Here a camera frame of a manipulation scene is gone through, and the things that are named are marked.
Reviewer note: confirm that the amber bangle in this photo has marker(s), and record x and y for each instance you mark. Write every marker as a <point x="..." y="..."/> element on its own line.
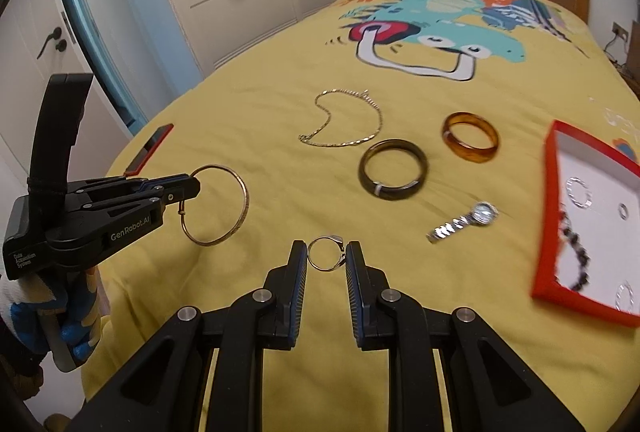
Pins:
<point x="470" y="152"/>

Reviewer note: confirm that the red jewelry box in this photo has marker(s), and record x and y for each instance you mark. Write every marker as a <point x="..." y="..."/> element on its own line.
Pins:
<point x="547" y="222"/>

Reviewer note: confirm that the wall socket with plug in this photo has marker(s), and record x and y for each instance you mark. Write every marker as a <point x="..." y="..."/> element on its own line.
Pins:
<point x="621" y="30"/>

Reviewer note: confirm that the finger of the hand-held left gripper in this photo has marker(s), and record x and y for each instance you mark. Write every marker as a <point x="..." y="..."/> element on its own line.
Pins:
<point x="180" y="188"/>
<point x="110" y="185"/>

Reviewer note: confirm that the thin gold bangle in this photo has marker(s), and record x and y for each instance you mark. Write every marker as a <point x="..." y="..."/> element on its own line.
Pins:
<point x="245" y="202"/>

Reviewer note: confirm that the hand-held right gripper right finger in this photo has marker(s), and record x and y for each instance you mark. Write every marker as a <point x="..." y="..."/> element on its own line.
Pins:
<point x="355" y="292"/>

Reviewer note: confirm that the white door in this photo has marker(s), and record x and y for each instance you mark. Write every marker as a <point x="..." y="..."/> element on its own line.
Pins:
<point x="30" y="87"/>

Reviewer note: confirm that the red phone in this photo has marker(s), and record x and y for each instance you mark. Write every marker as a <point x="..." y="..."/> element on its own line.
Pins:
<point x="150" y="147"/>

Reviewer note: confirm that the silver wristwatch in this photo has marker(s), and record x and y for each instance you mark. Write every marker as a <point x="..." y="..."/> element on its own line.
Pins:
<point x="484" y="212"/>

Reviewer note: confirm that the person's left hand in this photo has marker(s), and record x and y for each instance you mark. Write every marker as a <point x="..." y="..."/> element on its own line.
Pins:
<point x="75" y="342"/>

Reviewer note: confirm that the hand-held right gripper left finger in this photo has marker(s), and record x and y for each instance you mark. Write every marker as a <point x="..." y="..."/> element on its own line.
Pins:
<point x="299" y="292"/>

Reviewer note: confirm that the dark stone bangle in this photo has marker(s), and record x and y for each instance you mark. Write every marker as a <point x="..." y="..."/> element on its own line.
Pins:
<point x="395" y="193"/>

